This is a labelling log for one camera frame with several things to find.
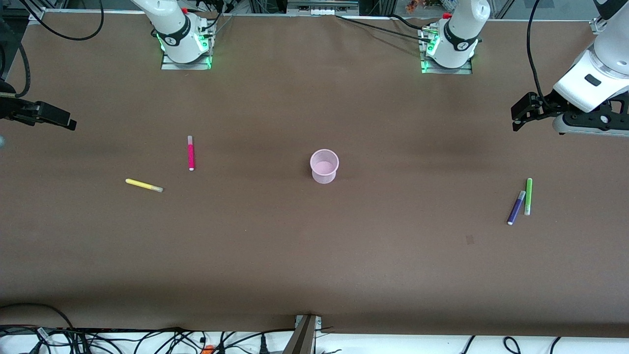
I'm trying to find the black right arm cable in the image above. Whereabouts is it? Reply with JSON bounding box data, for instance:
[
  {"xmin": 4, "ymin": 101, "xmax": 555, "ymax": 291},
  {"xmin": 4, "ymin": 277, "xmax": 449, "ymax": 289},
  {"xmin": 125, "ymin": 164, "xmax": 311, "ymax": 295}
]
[{"xmin": 0, "ymin": 0, "xmax": 105, "ymax": 99}]

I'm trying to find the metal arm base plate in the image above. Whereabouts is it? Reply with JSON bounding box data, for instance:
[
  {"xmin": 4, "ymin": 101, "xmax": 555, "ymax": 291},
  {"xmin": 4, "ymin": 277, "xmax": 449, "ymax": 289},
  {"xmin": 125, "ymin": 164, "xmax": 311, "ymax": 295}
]
[
  {"xmin": 420, "ymin": 58, "xmax": 473, "ymax": 75},
  {"xmin": 161, "ymin": 52, "xmax": 213, "ymax": 70}
]

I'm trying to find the pink cup pen holder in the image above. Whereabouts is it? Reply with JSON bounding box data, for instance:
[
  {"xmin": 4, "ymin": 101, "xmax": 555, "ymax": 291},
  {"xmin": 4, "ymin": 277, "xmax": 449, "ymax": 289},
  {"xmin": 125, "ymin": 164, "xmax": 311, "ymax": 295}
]
[{"xmin": 310, "ymin": 149, "xmax": 340, "ymax": 184}]

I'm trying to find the long black cable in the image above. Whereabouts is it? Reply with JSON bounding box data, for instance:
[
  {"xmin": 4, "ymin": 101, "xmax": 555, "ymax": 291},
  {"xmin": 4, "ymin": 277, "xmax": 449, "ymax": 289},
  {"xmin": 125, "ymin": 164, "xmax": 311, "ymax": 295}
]
[{"xmin": 336, "ymin": 15, "xmax": 433, "ymax": 43}]

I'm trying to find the yellow marker pen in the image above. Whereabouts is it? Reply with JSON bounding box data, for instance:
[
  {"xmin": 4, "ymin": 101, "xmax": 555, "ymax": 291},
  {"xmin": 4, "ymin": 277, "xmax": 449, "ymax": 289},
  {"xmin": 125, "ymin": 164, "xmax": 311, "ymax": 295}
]
[{"xmin": 125, "ymin": 178, "xmax": 164, "ymax": 193}]

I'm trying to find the aluminium frame rail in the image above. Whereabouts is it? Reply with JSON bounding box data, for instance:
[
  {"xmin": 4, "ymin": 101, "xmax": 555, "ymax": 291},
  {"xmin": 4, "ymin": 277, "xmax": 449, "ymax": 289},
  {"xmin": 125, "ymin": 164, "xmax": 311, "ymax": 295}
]
[{"xmin": 286, "ymin": 0, "xmax": 360, "ymax": 16}]

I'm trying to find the purple marker pen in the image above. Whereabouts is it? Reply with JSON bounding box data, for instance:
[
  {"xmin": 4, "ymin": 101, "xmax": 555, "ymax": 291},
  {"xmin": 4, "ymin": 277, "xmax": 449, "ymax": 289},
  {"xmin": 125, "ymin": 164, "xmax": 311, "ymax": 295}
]
[{"xmin": 507, "ymin": 191, "xmax": 526, "ymax": 226}]

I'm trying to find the aluminium profile post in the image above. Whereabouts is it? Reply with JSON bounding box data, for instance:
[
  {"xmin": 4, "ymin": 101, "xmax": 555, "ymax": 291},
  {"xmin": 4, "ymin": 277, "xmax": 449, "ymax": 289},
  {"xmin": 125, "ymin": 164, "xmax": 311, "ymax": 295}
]
[{"xmin": 283, "ymin": 315, "xmax": 323, "ymax": 354}]

